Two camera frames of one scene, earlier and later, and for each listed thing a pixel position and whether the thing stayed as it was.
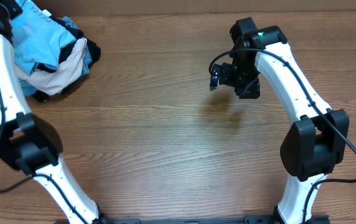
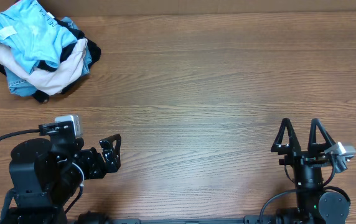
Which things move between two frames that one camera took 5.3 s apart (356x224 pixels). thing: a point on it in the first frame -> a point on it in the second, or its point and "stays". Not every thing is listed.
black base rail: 243,219 stays
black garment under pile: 94,51 stays
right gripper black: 224,79 -> 304,158
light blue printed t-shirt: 37,38 stays
